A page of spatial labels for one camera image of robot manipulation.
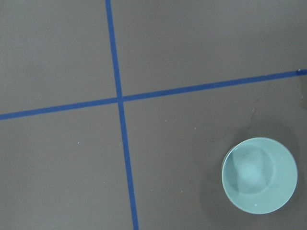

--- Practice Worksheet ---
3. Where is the light green ceramic bowl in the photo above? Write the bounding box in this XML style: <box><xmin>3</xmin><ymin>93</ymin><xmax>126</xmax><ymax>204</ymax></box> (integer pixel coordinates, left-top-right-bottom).
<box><xmin>221</xmin><ymin>137</ymin><xmax>298</xmax><ymax>215</ymax></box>

